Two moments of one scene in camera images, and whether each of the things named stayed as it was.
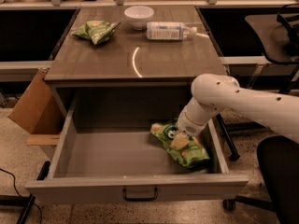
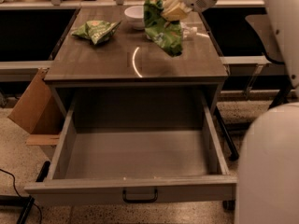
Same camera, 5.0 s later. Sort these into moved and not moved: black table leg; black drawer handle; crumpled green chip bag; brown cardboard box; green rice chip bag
Moved: green rice chip bag
Not moved: black drawer handle; black table leg; crumpled green chip bag; brown cardboard box
